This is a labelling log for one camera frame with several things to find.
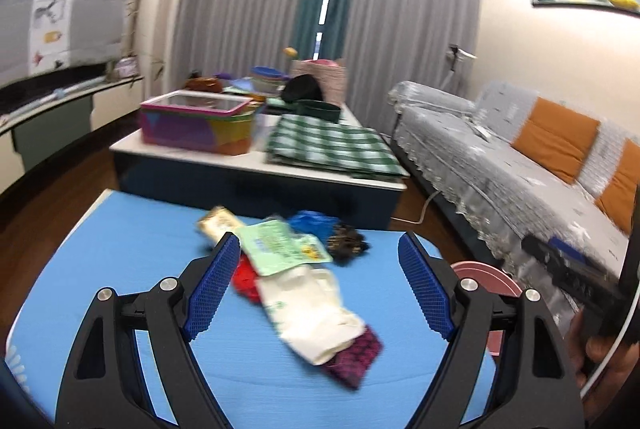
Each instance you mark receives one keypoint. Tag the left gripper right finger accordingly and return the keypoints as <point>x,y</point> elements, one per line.
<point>534,384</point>

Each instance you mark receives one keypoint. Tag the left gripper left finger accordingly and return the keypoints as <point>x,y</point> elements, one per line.
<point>103,385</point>

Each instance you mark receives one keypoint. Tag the magenta patterned wrapper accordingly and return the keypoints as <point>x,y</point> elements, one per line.
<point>349,367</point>

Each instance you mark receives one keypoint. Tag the black gold wrapper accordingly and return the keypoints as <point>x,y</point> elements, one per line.
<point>345,244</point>

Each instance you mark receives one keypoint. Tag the cream white paper bag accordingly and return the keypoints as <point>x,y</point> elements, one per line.
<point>305,307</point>

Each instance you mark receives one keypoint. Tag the red plastic bag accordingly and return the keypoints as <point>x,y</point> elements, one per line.
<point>243,280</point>

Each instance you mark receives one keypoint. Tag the blue plastic bag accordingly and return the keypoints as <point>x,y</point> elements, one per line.
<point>313,223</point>

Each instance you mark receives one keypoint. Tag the green printed packet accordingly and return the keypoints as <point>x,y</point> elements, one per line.
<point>273,247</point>

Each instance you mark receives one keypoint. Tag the beige snack wrapper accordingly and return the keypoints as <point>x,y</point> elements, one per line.
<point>218,222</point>

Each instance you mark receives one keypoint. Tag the pink trash bucket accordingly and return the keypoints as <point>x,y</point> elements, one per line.
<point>494,281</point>

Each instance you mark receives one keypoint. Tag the person's right hand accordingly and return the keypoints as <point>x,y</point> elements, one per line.
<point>615,374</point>

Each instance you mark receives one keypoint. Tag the orange cushion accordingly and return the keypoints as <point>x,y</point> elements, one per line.
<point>617,200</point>
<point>557,138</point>

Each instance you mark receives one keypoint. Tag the grey covered sofa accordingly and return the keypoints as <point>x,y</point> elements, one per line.
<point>463,148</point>

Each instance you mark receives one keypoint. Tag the blue foam mat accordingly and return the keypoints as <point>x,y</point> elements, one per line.
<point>130,243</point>

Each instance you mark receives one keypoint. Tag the green checked cloth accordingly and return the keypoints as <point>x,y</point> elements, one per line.
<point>313,143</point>

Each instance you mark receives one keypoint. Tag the dark green tray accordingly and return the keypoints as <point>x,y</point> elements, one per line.
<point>319,110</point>

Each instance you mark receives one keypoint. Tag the white dark coffee table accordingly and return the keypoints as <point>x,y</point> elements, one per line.
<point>250,184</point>

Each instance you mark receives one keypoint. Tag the white phone stand lamp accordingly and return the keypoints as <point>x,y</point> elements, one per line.
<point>455,57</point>

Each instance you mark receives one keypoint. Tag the pink woven basket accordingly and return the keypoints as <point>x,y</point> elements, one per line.
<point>330,75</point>

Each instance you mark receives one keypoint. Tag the black hat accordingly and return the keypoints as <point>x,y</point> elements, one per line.
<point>302,87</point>

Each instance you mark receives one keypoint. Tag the tv cabinet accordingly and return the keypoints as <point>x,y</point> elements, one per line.
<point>42,115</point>

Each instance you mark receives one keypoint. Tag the colourful storage box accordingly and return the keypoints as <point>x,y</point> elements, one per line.
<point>223,124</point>

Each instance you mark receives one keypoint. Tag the stacked coloured bowls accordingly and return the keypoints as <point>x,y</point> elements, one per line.
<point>267,80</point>

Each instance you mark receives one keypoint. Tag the grey curtain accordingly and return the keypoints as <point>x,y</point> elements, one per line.
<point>410,8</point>

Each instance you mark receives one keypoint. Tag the brown plush toy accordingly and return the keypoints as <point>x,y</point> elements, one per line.
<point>198,83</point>

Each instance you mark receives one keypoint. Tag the grey covered television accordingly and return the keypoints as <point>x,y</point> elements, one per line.
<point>42,36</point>

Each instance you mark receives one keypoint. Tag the white floor air conditioner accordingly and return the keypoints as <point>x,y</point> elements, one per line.
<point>153,36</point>

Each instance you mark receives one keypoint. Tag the small photo frame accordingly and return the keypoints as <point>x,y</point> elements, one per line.
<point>127,67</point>

